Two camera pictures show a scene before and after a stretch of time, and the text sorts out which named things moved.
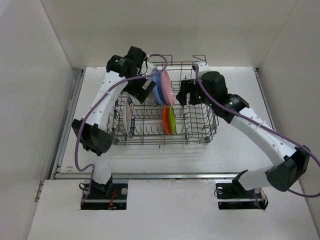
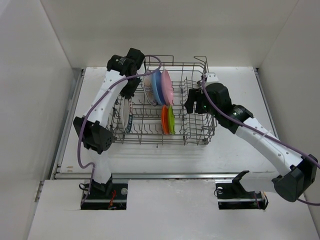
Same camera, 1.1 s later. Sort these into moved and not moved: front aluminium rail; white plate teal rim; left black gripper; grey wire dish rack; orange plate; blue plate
Moved: left black gripper; white plate teal rim
Not moved: orange plate; front aluminium rail; blue plate; grey wire dish rack
